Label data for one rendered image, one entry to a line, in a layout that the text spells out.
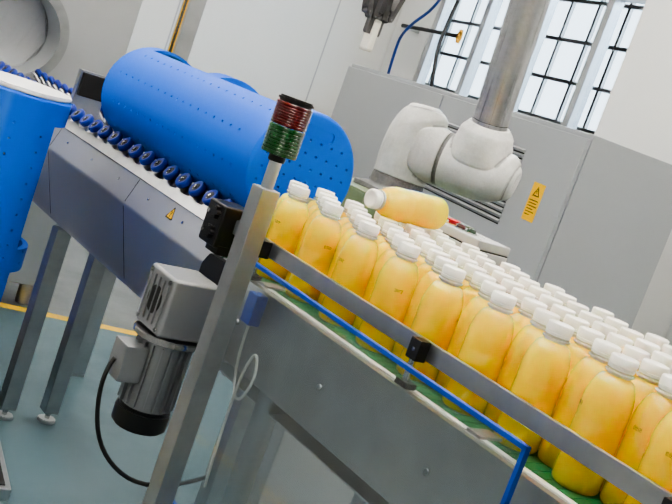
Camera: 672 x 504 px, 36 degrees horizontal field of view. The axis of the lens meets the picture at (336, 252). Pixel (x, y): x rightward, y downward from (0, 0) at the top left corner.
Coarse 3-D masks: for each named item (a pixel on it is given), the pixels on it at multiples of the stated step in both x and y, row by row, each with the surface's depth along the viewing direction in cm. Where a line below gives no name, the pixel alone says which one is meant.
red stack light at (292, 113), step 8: (280, 104) 174; (288, 104) 173; (280, 112) 174; (288, 112) 173; (296, 112) 173; (304, 112) 174; (312, 112) 176; (272, 120) 175; (280, 120) 174; (288, 120) 173; (296, 120) 173; (304, 120) 174; (296, 128) 174; (304, 128) 175
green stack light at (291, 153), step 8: (272, 128) 174; (280, 128) 174; (288, 128) 174; (264, 136) 176; (272, 136) 174; (280, 136) 174; (288, 136) 174; (296, 136) 174; (264, 144) 175; (272, 144) 174; (280, 144) 174; (288, 144) 174; (296, 144) 175; (272, 152) 174; (280, 152) 174; (288, 152) 174; (296, 152) 176
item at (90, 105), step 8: (80, 72) 331; (88, 72) 332; (80, 80) 332; (88, 80) 332; (96, 80) 333; (80, 88) 331; (88, 88) 332; (96, 88) 334; (72, 96) 333; (80, 96) 333; (88, 96) 333; (96, 96) 335; (80, 104) 334; (88, 104) 336; (96, 104) 337; (88, 112) 337; (96, 112) 338
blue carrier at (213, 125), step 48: (144, 48) 295; (144, 96) 271; (192, 96) 255; (240, 96) 244; (144, 144) 276; (192, 144) 247; (240, 144) 230; (336, 144) 236; (240, 192) 231; (336, 192) 241
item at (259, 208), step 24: (264, 192) 176; (264, 216) 178; (240, 240) 178; (240, 264) 178; (240, 288) 180; (216, 312) 180; (216, 336) 180; (192, 360) 183; (216, 360) 182; (192, 384) 182; (192, 408) 182; (168, 432) 185; (192, 432) 184; (168, 456) 183; (168, 480) 184
